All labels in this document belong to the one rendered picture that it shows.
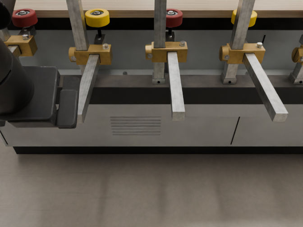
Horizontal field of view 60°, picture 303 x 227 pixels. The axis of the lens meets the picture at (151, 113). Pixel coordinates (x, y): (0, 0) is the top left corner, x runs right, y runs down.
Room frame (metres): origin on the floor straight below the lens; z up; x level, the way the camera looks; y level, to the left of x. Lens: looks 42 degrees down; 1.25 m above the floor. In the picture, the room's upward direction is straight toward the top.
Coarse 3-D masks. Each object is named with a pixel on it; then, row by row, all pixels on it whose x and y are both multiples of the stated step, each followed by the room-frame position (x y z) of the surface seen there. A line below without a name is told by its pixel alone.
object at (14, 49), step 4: (24, 28) 0.88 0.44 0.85; (28, 28) 0.88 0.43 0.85; (32, 28) 0.88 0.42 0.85; (20, 32) 0.84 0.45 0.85; (24, 32) 0.84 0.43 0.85; (28, 32) 0.85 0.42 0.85; (32, 32) 0.87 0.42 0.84; (36, 32) 0.90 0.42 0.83; (12, 48) 0.73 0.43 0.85; (16, 48) 0.74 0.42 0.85; (12, 52) 0.71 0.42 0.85; (16, 52) 0.73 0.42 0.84; (20, 52) 0.75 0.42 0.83; (16, 56) 0.72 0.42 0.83
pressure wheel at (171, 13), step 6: (168, 12) 0.89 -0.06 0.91; (174, 12) 0.89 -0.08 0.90; (180, 12) 0.89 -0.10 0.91; (168, 18) 0.84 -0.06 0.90; (174, 18) 0.84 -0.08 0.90; (180, 18) 0.86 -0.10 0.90; (168, 24) 0.84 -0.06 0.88; (174, 24) 0.84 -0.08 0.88; (180, 24) 0.86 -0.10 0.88; (168, 30) 0.88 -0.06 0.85
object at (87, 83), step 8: (96, 40) 0.85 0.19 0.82; (104, 40) 0.86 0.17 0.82; (96, 56) 0.74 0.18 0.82; (88, 64) 0.69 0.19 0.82; (96, 64) 0.70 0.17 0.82; (88, 72) 0.65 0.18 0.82; (96, 72) 0.69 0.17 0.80; (88, 80) 0.61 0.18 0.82; (80, 88) 0.57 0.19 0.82; (88, 88) 0.57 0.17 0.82; (80, 96) 0.54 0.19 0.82; (88, 96) 0.55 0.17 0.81; (80, 104) 0.50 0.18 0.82; (88, 104) 0.54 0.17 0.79; (80, 112) 0.48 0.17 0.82; (80, 120) 0.47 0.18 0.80
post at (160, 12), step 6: (156, 0) 0.76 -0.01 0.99; (162, 0) 0.76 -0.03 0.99; (156, 6) 0.76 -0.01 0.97; (162, 6) 0.76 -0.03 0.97; (156, 12) 0.76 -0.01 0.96; (162, 12) 0.76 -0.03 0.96; (156, 18) 0.76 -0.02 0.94; (162, 18) 0.76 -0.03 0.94; (156, 24) 0.76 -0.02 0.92; (162, 24) 0.76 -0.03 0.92; (156, 30) 0.76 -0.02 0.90; (162, 30) 0.76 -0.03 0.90; (156, 36) 0.76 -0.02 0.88; (162, 36) 0.76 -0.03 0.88; (156, 42) 0.76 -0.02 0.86; (162, 42) 0.76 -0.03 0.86; (156, 66) 0.76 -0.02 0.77; (162, 66) 0.76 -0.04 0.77; (156, 72) 0.76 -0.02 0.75; (162, 72) 0.76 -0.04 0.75
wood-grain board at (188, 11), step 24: (24, 0) 1.01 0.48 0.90; (48, 0) 1.01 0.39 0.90; (96, 0) 1.01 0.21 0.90; (120, 0) 1.02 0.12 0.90; (144, 0) 1.02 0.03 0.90; (168, 0) 1.02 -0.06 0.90; (192, 0) 1.02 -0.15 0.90; (216, 0) 1.02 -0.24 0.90; (264, 0) 1.02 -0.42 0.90; (288, 0) 1.02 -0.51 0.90
